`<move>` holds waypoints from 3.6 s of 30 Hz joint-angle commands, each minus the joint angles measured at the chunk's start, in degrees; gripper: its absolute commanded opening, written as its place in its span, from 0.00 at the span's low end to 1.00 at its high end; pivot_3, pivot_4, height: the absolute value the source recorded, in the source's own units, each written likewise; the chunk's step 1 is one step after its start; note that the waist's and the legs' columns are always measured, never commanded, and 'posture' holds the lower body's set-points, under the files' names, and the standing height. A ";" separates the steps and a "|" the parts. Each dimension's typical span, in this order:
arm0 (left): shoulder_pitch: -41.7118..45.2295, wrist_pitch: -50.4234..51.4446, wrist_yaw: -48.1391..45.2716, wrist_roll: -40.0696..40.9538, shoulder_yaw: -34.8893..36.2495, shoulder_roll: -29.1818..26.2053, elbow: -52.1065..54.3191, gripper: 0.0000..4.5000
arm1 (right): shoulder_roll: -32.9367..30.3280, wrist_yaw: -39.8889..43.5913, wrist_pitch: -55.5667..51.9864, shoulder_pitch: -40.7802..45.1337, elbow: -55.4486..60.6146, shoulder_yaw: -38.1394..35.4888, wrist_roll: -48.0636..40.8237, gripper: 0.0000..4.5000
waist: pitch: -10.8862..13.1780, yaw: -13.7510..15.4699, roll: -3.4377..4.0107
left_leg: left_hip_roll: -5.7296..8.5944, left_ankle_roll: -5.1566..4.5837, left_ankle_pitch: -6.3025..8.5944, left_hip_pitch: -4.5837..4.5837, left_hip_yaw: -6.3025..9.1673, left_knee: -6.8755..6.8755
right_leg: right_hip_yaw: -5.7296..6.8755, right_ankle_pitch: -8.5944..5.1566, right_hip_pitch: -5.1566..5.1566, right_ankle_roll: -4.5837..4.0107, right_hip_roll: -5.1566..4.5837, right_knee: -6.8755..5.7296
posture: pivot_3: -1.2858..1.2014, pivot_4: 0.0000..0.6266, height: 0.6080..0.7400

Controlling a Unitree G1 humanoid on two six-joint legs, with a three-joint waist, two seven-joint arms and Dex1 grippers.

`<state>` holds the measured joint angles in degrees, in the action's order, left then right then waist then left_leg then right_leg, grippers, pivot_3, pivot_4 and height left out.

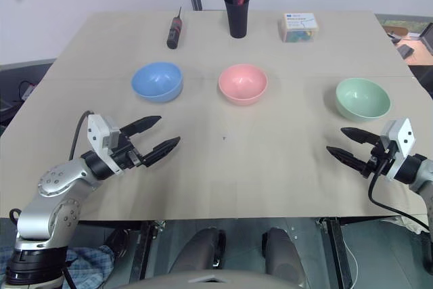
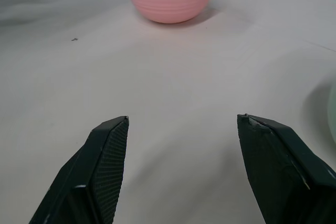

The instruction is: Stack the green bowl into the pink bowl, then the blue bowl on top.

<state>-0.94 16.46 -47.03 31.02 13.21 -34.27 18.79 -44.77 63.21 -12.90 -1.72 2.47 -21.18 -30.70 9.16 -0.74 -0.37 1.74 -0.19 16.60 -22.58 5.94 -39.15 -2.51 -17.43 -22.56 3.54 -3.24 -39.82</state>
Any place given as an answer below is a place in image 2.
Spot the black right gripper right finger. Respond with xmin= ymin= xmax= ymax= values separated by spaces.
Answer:
xmin=236 ymin=113 xmax=336 ymax=224

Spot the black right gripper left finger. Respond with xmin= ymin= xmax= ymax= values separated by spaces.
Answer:
xmin=28 ymin=115 xmax=130 ymax=224

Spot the green plastic bowl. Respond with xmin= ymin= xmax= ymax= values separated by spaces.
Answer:
xmin=327 ymin=81 xmax=336 ymax=143

